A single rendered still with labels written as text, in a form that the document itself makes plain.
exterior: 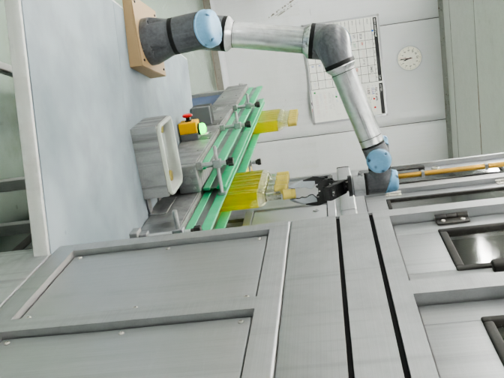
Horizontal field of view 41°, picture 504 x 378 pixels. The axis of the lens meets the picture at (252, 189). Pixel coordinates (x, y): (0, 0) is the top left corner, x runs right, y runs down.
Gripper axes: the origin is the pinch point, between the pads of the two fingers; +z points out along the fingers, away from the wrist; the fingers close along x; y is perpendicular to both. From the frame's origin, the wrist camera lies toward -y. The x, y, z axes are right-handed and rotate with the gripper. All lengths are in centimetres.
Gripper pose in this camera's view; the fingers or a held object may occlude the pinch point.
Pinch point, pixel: (292, 193)
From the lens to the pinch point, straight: 226.2
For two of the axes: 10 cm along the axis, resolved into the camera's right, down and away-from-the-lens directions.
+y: 1.1, -2.0, 9.7
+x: -1.4, -9.7, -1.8
